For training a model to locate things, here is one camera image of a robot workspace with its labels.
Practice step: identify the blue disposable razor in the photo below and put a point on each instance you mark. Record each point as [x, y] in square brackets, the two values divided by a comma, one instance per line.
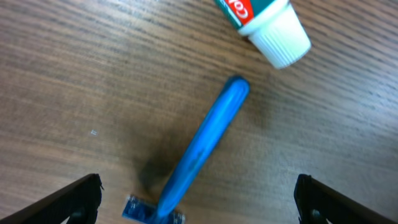
[208, 135]

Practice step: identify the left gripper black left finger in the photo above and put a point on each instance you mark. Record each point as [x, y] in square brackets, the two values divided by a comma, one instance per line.
[78, 202]

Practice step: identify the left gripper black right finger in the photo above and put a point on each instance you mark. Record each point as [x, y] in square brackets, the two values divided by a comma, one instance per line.
[318, 203]

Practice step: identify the teal toothpaste tube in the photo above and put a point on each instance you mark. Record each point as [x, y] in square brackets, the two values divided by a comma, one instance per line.
[272, 26]

